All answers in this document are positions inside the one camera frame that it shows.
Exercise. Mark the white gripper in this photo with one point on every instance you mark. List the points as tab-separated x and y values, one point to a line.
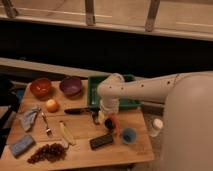
109	107

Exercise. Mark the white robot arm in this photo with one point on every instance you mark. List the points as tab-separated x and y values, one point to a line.
188	114

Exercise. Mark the blue cup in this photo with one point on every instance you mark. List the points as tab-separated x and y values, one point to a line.
128	136

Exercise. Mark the yellow pepper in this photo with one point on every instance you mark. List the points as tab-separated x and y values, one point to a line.
66	134

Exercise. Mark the black rectangular block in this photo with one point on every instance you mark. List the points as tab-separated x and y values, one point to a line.
101	141

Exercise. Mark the green tray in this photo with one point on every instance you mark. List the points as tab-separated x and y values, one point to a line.
93	98

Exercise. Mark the purple bowl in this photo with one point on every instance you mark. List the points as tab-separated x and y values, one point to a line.
71	86

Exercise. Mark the wooden cutting board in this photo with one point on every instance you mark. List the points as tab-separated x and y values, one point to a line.
83	129

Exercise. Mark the orange apple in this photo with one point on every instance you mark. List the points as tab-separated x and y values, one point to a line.
52	105

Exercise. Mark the metal fork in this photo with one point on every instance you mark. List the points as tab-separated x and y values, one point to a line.
48	130

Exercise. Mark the bunch of dark grapes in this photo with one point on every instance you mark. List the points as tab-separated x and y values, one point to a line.
51	153

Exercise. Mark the red bowl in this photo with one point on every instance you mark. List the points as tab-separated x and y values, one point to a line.
41	87

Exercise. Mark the grey cloth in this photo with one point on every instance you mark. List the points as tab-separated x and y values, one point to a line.
27	119

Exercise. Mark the blue sponge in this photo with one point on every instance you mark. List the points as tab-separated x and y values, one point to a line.
22	145

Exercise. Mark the black handled knife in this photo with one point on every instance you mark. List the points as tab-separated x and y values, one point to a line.
76	111

